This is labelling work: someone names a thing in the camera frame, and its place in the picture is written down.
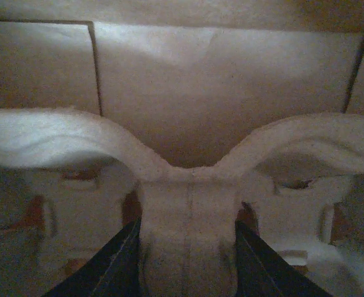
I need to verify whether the brown pulp cup carrier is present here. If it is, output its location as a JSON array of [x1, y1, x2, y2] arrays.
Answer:
[[0, 108, 364, 296]]

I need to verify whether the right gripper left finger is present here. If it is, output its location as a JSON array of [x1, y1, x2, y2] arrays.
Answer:
[[44, 219, 141, 296]]

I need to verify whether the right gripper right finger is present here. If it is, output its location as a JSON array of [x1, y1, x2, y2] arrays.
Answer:
[[235, 221, 330, 296]]

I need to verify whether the brown kraft paper bag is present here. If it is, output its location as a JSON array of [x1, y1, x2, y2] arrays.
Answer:
[[0, 1, 364, 296]]

